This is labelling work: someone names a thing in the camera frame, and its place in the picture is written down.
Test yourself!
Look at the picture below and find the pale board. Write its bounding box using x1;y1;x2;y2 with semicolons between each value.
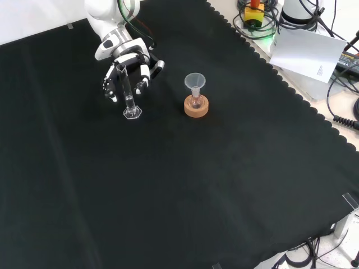
269;27;348;84

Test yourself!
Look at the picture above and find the black coiled cable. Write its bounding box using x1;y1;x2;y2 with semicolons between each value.
326;71;359;129

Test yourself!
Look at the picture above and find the black scalloped bench cloth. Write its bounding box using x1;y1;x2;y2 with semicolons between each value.
0;0;359;269

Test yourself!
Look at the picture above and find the clear tape strip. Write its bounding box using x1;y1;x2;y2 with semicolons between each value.
342;192;359;211

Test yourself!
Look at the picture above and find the cork ring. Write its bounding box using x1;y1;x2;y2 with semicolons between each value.
183;95;210;119

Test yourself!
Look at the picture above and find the white cylindrical base black band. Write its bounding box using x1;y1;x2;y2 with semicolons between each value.
279;0;319;33

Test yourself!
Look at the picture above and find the black cable bundle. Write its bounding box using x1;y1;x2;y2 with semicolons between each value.
271;236;359;269

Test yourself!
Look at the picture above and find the black looped cable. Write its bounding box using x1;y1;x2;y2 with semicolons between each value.
232;4;282;40

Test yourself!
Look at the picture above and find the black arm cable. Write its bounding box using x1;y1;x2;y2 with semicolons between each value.
123;16;157;52

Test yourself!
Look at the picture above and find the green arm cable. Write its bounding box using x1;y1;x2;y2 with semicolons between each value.
117;0;133;26

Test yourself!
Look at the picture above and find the clear plastic funnel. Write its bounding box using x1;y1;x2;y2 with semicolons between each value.
184;72;208;98

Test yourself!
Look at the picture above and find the black power adapter yellow label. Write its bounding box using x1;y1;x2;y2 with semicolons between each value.
335;51;359;73

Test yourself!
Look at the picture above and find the white wrist camera shell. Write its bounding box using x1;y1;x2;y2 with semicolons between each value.
94;31;119;61

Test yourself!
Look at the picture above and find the small round-bottom glass flask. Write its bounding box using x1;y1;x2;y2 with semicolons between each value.
188;86;204;110

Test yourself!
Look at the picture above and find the yellow stop button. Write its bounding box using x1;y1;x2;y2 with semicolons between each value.
243;0;265;30

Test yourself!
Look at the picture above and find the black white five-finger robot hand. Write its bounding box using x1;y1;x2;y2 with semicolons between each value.
101;38;166;104

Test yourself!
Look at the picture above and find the black tripod leg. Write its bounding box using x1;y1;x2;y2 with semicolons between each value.
343;30;359;53

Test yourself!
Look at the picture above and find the clear glass graduated cylinder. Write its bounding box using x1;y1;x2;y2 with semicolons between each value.
116;63;143;120

